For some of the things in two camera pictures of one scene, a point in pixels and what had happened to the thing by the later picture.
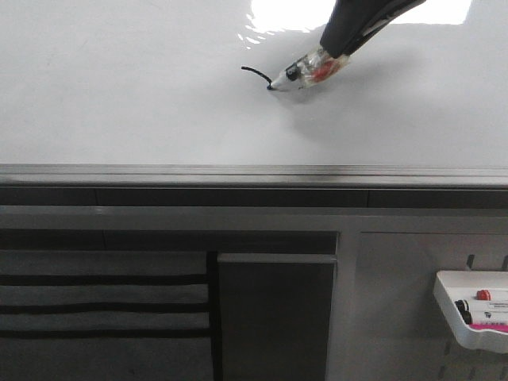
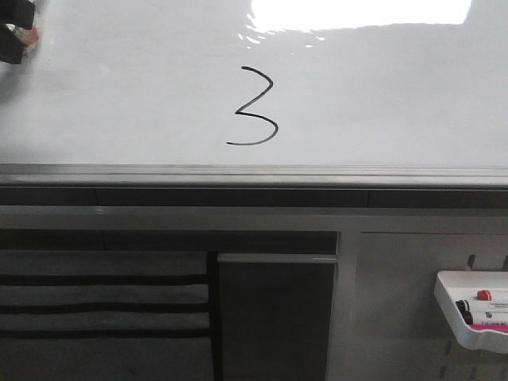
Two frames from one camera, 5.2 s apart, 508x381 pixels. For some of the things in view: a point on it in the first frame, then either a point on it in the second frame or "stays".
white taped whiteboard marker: x=314 y=68 to x=28 y=37
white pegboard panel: x=402 y=332 stays
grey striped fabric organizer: x=105 y=315 stays
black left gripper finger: x=352 y=21 to x=20 y=13
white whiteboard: x=174 y=94 stays
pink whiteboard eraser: x=490 y=326 stays
